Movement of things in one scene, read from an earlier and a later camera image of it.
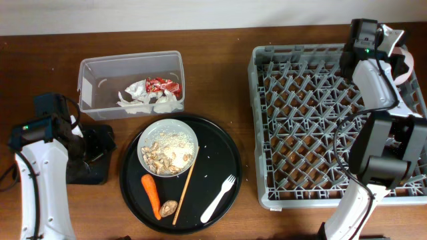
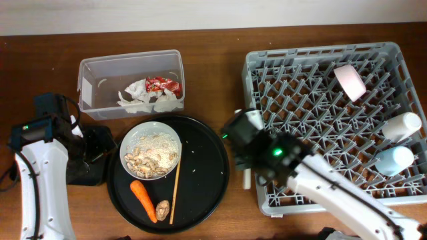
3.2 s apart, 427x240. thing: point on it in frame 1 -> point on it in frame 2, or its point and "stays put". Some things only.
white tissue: (141, 103) stays put
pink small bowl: (409, 61) -> (352, 83)
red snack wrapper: (156, 84) stays put
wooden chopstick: (185, 191) -> (175, 187)
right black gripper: (397, 59) -> (238, 166)
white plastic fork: (211, 207) -> (247, 179)
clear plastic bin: (120, 85) stays put
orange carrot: (149, 184) -> (140, 191)
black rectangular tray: (99, 139) stays put
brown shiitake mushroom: (167, 208) stays put
